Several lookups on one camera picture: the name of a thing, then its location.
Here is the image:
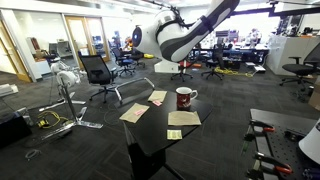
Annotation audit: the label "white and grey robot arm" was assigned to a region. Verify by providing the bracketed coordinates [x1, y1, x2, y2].
[132, 0, 240, 73]

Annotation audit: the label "red and white mug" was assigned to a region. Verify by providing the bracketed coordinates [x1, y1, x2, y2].
[176, 87, 198, 109]

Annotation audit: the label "brown paper with pink note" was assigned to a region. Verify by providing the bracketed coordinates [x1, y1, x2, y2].
[148, 90, 167, 106]

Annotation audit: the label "brown envelope with pink label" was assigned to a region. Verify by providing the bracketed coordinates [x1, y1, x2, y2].
[120, 103, 149, 123]

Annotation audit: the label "large brown paper envelope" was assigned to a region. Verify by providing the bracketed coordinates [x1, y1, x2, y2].
[168, 111, 201, 126]

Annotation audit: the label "black side table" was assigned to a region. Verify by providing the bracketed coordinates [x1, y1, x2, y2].
[117, 89, 214, 180]

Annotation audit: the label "blue office chair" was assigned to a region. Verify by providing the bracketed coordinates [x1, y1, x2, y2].
[112, 48, 135, 76]

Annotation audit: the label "small white paper note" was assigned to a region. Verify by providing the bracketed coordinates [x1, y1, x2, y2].
[167, 130, 182, 140]

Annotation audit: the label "black office chair centre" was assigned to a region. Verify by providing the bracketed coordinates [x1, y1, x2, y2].
[202, 44, 225, 79]

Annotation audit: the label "black mesh office chair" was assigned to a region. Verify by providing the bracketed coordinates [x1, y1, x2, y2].
[78, 54, 125, 104]

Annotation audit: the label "wooden door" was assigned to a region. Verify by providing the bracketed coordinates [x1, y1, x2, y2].
[65, 16, 110, 62]

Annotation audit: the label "silver metal floor stand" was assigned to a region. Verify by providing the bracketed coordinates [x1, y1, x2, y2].
[39, 60, 103, 139]

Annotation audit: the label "white cabinet counter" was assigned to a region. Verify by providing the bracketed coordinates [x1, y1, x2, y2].
[266, 35, 320, 76]

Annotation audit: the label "black perforated workbench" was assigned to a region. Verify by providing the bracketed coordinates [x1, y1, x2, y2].
[242, 109, 320, 180]

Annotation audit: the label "black office chair right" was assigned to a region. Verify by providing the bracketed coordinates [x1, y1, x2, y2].
[279, 43, 320, 91]

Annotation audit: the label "yellow hose coil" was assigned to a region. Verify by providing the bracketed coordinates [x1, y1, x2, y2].
[213, 66, 255, 78]

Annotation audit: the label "orange handled clamp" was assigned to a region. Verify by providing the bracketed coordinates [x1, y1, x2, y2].
[249, 120, 275, 132]
[253, 152, 293, 175]

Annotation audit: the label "yellow cable on floor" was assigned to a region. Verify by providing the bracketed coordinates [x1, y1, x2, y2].
[35, 110, 69, 130]

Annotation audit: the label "orange handled clamp lower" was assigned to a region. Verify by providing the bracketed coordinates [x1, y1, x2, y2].
[253, 152, 293, 175]

